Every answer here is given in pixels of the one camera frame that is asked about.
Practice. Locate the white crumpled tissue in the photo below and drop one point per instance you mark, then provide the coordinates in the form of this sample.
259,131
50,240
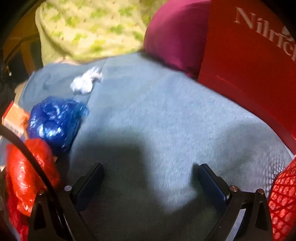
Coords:
84,83

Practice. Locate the green clover print quilt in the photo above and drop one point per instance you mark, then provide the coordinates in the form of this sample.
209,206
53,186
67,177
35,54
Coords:
92,27

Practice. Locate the red plastic mesh basket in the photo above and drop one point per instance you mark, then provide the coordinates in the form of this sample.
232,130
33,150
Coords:
283,204

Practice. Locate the red plastic bag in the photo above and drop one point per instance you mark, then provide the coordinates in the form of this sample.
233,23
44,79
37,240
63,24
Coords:
20,183

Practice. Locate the light blue towel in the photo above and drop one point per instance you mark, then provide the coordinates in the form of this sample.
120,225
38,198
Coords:
150,111

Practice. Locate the orange white medicine box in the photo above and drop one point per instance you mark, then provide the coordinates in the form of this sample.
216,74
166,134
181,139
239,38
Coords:
16,118

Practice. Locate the red paper gift bag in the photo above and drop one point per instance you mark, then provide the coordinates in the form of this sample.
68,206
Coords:
249,58

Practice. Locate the magenta pillow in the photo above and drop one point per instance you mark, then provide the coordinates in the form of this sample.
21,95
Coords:
175,34

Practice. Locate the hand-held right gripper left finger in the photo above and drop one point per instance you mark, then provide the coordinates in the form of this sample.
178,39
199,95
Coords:
89,184

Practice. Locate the blue plastic bag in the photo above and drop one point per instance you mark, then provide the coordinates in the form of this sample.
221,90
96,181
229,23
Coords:
55,122

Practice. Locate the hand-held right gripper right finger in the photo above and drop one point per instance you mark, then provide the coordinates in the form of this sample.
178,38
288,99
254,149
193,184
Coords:
212,183

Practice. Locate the orange wooden pillar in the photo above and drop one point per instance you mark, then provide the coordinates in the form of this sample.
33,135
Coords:
20,37

